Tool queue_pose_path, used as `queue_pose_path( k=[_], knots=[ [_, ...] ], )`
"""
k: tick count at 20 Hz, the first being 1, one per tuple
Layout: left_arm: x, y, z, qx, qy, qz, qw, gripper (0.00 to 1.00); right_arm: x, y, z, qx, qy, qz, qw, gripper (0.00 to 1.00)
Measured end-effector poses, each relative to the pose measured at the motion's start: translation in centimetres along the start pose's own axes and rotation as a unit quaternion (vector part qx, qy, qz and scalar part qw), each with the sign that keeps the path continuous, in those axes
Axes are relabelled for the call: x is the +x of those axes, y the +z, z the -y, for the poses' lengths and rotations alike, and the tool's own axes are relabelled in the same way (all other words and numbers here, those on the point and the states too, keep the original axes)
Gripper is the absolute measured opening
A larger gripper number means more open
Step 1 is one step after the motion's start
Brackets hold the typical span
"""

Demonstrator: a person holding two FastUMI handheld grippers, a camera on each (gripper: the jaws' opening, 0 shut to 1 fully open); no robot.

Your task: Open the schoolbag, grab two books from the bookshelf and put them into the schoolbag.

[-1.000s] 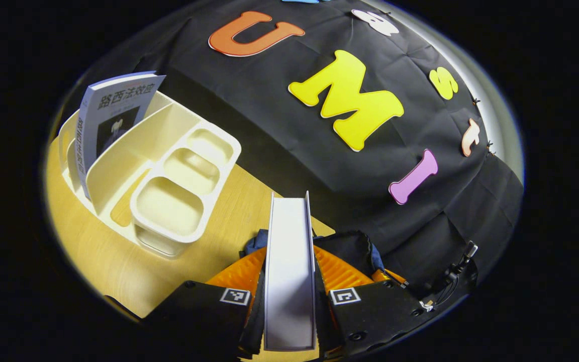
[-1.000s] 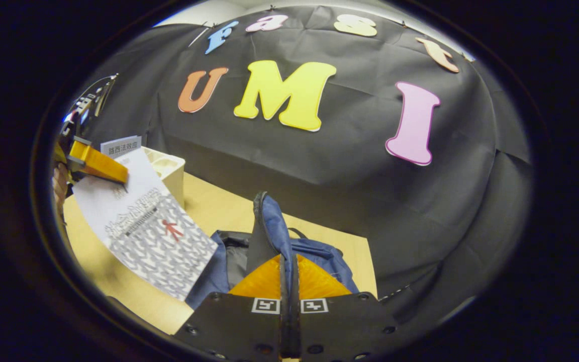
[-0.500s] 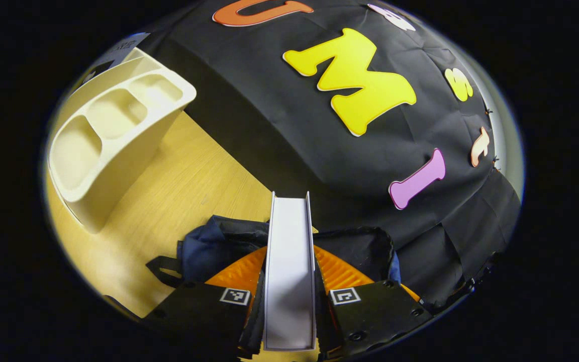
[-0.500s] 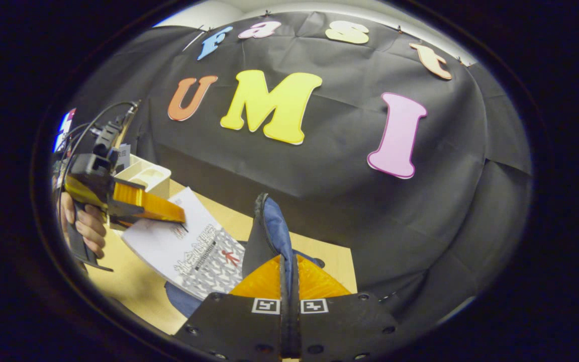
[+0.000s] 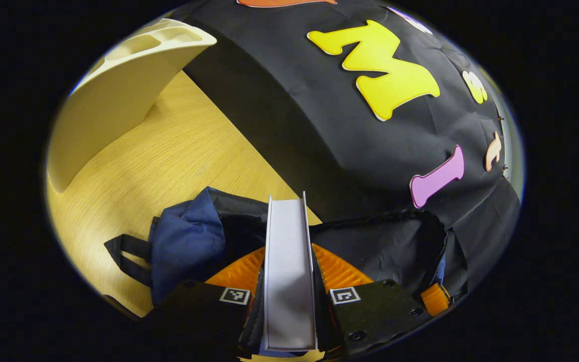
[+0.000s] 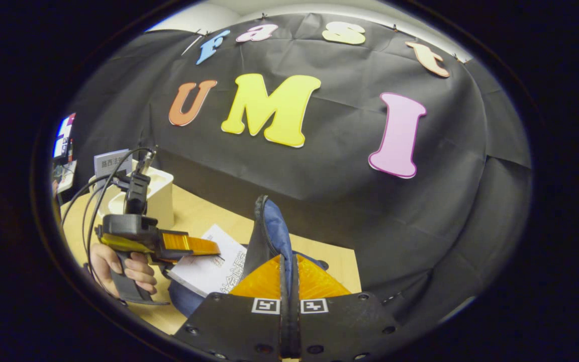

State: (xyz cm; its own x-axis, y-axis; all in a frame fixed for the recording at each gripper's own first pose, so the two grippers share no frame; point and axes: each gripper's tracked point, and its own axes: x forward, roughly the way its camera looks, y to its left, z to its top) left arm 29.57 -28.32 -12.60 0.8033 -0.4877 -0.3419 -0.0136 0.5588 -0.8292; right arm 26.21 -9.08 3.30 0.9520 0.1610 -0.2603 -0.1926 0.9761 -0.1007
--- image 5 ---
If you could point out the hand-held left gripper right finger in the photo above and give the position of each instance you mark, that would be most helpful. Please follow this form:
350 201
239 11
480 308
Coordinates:
321 322

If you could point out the white book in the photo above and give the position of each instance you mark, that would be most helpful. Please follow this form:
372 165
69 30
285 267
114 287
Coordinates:
289 281

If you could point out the blue schoolbag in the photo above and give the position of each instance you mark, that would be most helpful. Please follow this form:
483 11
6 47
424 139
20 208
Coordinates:
186 241

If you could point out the cream plastic bookshelf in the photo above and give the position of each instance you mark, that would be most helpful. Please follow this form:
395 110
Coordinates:
118 85

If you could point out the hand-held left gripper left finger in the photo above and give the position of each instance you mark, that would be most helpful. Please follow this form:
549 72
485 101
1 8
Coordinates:
256 314

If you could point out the black backdrop cloth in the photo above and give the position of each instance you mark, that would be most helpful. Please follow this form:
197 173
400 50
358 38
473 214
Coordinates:
319 125

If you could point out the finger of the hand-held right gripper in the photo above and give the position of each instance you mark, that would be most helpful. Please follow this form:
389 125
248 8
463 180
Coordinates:
436 300

